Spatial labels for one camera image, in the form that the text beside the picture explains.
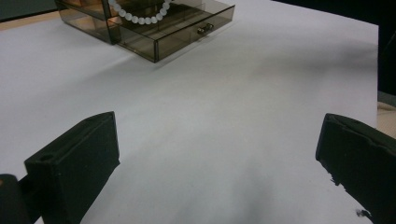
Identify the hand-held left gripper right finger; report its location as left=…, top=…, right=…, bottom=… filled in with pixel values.
left=316, top=113, right=396, bottom=224

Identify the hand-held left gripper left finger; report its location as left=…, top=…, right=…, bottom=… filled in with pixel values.
left=18, top=111, right=120, bottom=224

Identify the smoky acrylic drawer organizer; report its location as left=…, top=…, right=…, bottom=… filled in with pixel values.
left=54, top=0, right=176, bottom=46

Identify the white bead bracelet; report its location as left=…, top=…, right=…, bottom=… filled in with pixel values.
left=107, top=0, right=174, bottom=26

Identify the smoky acrylic drawer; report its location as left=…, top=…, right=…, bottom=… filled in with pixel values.
left=106, top=0, right=236, bottom=63

